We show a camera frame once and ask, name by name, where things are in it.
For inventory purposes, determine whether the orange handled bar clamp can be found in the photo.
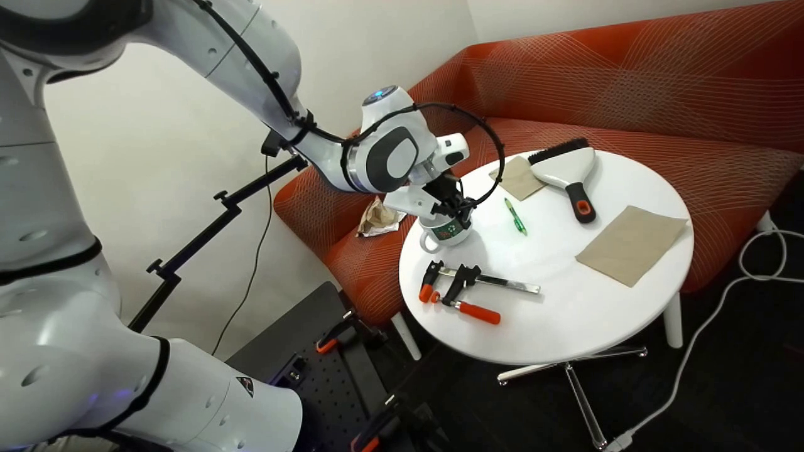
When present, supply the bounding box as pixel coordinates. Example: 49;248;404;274
419;261;540;323

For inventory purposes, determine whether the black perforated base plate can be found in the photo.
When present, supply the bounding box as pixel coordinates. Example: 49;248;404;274
230;281;417;452

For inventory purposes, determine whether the round white table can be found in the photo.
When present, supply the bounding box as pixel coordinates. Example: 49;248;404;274
401;151;693;384

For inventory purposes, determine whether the large brown cardboard sheet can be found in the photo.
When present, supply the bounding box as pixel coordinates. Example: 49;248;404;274
576;205;687;285

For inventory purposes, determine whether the small brown cardboard piece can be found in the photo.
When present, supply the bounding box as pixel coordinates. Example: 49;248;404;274
501;156;543;201

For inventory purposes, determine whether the orange red sofa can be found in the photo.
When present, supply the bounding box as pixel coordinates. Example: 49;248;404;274
272;17;804;332

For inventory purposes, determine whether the scraper with black orange handle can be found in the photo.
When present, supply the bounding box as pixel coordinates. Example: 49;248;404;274
529;138;595;222

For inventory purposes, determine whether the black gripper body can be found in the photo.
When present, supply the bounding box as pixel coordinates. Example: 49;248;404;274
424;173;475;226

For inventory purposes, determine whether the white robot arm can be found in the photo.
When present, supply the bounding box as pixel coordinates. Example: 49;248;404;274
0;0;472;452

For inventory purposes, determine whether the green and white mug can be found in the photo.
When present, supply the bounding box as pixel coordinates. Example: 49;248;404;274
419;215;472;253

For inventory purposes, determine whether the crumpled wrapper on sofa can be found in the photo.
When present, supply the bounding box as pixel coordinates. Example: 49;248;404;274
358;197;402;238

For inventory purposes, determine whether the white cable on floor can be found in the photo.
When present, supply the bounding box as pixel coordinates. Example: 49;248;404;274
603;222;804;452

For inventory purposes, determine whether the green pen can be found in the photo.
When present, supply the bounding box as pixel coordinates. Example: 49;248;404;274
502;197;529;236

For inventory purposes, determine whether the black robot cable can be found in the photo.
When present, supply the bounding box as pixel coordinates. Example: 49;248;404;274
195;0;507;210

